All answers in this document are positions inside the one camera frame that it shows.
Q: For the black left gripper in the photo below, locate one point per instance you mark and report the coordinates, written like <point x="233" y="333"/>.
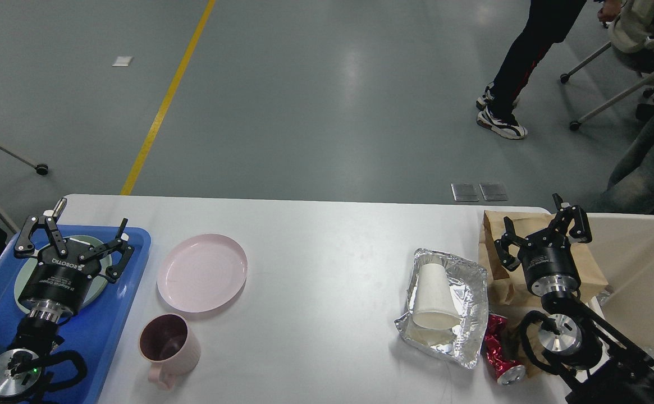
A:
<point x="61" y="278"/>

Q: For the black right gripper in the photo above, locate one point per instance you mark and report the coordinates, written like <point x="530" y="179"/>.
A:
<point x="548" y="265"/>

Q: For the pink plate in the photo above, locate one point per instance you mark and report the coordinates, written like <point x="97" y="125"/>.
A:
<point x="202" y="273"/>

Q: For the pink mug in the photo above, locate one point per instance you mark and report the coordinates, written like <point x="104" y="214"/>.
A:
<point x="172" y="348"/>

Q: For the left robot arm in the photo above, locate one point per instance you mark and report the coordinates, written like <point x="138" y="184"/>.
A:
<point x="31" y="366"/>

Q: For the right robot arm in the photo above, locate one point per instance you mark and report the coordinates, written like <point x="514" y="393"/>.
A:
<point x="567" y="338"/>

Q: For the green plate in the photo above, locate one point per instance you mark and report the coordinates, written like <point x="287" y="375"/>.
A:
<point x="96" y="287"/>

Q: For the floor socket plate right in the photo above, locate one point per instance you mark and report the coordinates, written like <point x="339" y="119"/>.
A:
<point x="493" y="191"/>

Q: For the floor socket plate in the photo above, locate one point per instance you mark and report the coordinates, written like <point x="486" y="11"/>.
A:
<point x="464" y="192"/>
<point x="493" y="191"/>

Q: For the aluminium foil tray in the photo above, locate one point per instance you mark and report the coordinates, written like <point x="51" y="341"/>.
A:
<point x="462" y="343"/>

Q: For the crumpled brown paper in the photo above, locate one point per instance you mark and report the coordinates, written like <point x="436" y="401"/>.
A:
<point x="513" y="346"/>

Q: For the beige plastic bin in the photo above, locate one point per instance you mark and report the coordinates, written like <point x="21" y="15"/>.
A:
<point x="623" y="248"/>

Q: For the floor socket plate left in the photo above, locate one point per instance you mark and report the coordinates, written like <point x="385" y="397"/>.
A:
<point x="464" y="192"/>

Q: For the blue plastic tray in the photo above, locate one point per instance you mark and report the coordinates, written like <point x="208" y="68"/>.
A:
<point x="95" y="331"/>

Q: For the crushed red can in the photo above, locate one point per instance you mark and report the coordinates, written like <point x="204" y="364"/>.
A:
<point x="502" y="362"/>

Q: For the white paper cup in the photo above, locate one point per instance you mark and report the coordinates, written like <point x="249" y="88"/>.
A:
<point x="434" y="306"/>

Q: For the person in black trousers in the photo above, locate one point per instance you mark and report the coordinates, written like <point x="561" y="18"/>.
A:
<point x="548" y="23"/>

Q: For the office chair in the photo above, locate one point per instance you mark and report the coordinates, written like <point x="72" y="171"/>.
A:
<point x="631" y="38"/>

